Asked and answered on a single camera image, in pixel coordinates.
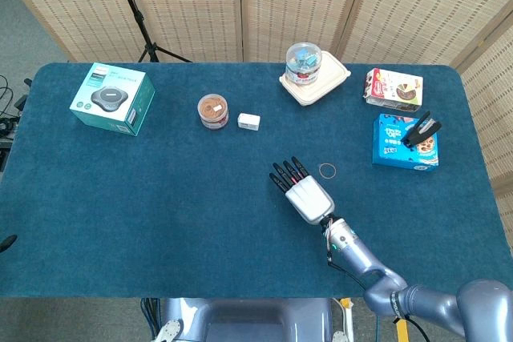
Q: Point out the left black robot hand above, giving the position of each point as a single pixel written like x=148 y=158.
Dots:
x=7 y=242

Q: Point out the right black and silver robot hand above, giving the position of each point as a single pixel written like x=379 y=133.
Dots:
x=310 y=199

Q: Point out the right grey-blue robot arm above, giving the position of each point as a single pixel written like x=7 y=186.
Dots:
x=360 y=254

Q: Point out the tan rubber band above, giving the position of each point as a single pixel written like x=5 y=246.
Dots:
x=320 y=167

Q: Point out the blue cookie box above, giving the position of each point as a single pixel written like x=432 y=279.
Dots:
x=390 y=146

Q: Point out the small white box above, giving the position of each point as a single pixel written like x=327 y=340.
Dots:
x=248 y=121

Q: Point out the beige lidded food container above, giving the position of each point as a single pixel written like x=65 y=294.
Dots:
x=324 y=83

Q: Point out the black clip tool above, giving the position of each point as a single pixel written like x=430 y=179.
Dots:
x=421 y=129

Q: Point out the clear jar of rubber bands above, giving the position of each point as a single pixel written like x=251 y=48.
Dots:
x=212 y=109

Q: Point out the grey-blue robot torso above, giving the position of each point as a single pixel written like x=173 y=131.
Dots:
x=248 y=318

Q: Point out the clear jar of binder clips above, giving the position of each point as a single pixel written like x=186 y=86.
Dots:
x=304 y=63

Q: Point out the white and red snack box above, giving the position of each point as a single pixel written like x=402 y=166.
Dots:
x=394 y=87

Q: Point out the blue felt table cover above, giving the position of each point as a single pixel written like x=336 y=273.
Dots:
x=160 y=206

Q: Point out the teal speaker product box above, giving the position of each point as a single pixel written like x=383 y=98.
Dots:
x=108 y=97

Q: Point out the black tripod stand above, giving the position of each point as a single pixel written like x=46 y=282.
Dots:
x=138 y=17

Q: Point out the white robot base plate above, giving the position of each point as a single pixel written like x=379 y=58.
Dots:
x=340 y=337
x=170 y=330

